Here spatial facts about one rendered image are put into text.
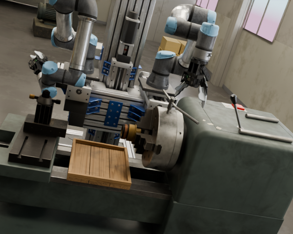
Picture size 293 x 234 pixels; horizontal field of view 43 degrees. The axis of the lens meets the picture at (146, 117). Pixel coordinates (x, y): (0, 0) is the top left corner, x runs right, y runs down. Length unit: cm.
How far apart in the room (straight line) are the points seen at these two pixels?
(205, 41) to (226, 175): 64
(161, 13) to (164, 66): 832
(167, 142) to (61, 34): 91
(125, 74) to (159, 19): 825
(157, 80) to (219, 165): 83
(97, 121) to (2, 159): 86
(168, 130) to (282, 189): 64
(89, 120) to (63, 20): 68
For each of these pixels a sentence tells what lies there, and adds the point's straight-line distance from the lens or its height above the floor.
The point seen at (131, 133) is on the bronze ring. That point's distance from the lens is 182.
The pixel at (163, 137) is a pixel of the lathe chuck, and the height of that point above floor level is 115.
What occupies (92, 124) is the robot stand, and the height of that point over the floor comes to 84.
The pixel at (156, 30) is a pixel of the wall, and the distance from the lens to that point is 1071.
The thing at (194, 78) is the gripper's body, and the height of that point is 147.
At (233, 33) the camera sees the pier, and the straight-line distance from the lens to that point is 764.
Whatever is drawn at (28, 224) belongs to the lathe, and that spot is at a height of 54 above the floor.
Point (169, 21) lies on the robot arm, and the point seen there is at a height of 165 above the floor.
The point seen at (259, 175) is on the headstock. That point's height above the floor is 109.
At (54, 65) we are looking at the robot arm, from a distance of 194.
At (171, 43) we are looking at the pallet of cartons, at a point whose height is 35.
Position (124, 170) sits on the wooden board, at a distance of 192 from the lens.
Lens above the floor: 184
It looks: 21 degrees down
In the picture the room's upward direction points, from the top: 16 degrees clockwise
